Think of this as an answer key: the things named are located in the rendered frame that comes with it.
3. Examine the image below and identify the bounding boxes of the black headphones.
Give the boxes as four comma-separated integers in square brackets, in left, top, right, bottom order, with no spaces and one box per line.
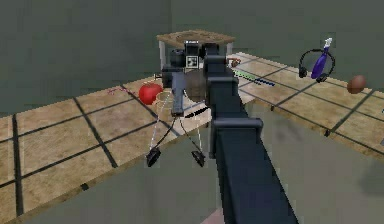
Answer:
[298,48,337,84]

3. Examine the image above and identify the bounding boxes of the wooden tiled table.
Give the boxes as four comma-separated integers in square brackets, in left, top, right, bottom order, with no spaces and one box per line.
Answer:
[229,51,384,163]
[0,75,256,224]

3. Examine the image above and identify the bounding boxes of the black pen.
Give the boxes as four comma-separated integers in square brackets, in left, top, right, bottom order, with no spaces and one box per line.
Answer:
[184,107,208,119]

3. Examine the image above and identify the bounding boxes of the green and blue pencil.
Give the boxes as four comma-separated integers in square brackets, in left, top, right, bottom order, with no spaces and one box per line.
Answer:
[232,68,277,88]

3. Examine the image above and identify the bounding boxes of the red apple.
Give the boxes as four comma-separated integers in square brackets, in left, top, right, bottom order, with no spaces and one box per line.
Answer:
[138,82,164,106]

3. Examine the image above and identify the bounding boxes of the pink keys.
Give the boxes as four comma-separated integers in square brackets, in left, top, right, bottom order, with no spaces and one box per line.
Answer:
[107,86,130,97]

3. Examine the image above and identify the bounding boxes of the purple spray bottle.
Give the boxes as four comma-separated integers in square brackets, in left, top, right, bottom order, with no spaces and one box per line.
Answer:
[310,37,334,80]

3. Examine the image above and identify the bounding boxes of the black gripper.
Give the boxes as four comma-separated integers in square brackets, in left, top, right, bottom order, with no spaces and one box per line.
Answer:
[145,48,207,168]

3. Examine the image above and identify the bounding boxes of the brown mug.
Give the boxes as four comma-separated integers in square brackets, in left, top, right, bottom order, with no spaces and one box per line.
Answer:
[184,71,208,103]

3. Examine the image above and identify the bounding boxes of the brown top side table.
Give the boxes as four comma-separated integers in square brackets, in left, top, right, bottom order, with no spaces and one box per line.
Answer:
[156,29,237,73]

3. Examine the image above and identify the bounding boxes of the brown ball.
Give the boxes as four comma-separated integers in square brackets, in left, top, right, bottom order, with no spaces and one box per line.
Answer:
[346,74,368,95]

